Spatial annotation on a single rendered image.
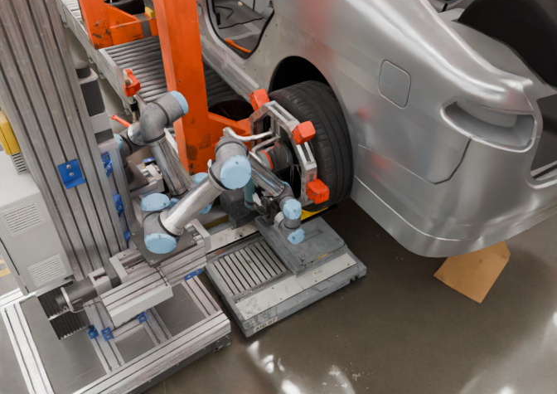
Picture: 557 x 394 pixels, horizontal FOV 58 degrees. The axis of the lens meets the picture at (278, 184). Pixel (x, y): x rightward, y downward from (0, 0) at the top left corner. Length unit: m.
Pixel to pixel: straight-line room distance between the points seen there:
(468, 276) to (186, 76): 2.03
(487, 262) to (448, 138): 1.66
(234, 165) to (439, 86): 0.76
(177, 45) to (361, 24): 0.95
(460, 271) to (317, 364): 1.10
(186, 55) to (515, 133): 1.56
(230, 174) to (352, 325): 1.43
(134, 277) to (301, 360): 1.04
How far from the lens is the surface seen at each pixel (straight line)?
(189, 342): 2.64
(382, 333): 2.95
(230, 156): 1.84
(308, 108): 2.39
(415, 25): 1.96
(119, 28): 4.63
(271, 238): 3.11
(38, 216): 2.07
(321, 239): 3.04
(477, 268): 3.39
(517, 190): 2.07
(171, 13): 2.53
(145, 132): 2.14
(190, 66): 2.67
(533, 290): 3.42
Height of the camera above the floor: 2.44
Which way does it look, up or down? 41 degrees down
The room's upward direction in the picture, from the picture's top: straight up
